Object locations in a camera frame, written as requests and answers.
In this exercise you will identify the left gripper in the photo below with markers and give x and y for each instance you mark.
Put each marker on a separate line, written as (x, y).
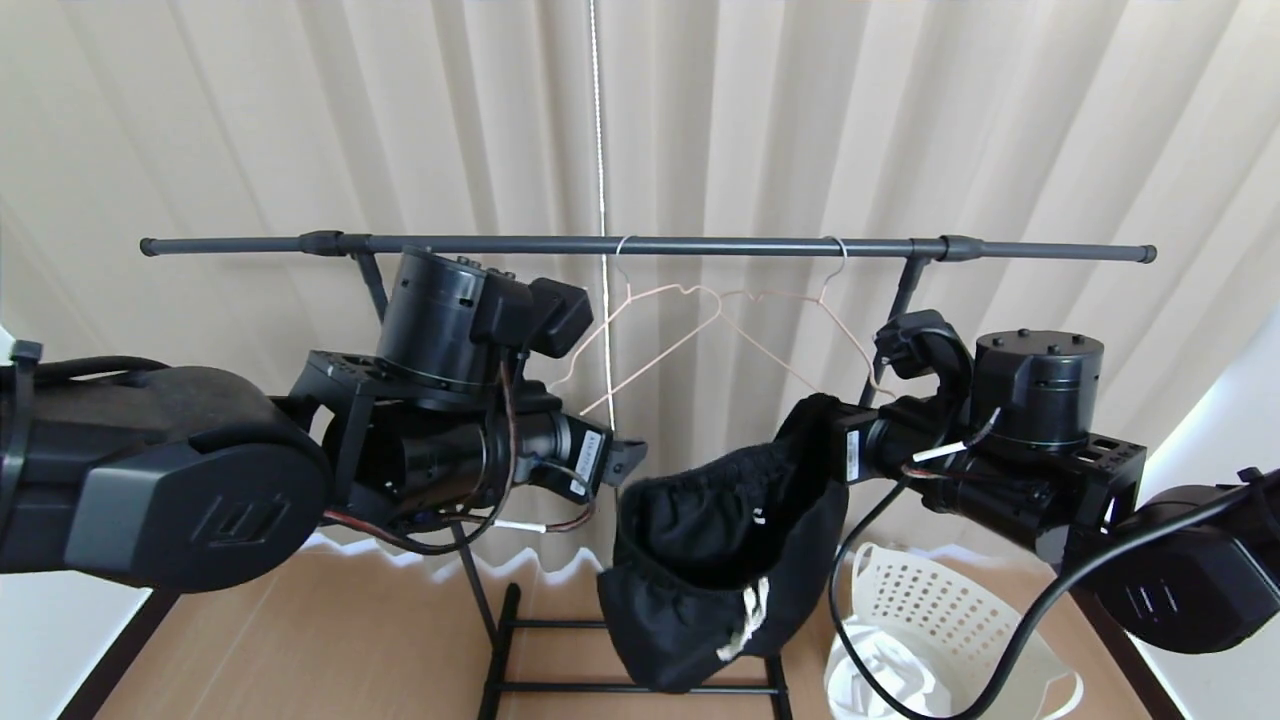
(450, 460)

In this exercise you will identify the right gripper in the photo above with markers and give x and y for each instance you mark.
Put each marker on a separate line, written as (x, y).
(960, 480)

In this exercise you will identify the black shorts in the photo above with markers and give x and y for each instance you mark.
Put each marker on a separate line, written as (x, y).
(700, 600)

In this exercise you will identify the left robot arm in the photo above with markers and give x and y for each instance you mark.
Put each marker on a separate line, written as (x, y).
(150, 480)

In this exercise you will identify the white laundry basket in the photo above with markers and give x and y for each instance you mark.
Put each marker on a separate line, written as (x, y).
(950, 600)

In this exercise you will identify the pink clothes hanger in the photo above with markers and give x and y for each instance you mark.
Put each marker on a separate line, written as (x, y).
(660, 345)
(780, 355)

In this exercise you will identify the black clothes rack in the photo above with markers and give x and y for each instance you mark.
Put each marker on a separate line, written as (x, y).
(700, 245)

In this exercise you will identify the white garment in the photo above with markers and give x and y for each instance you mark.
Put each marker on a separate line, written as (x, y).
(900, 675)

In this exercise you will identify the beige curtain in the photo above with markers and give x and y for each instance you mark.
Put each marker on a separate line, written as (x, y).
(300, 120)

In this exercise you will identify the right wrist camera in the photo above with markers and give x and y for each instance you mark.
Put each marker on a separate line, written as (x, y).
(910, 340)

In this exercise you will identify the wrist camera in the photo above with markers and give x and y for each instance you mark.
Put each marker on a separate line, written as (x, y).
(540, 315)
(910, 340)

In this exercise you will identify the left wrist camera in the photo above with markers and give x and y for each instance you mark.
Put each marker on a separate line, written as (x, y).
(540, 315)

